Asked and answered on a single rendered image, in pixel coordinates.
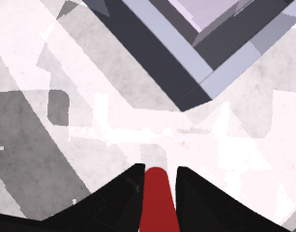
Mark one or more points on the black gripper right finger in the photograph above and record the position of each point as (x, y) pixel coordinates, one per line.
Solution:
(204, 207)

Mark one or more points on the grey open box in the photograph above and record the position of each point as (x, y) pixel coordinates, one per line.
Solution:
(192, 76)

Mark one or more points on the pale lilac flat plate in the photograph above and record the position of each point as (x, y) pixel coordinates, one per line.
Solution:
(195, 20)

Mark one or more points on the red peg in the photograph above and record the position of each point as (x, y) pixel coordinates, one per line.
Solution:
(159, 214)

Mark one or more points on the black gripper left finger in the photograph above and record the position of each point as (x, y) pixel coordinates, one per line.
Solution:
(116, 207)

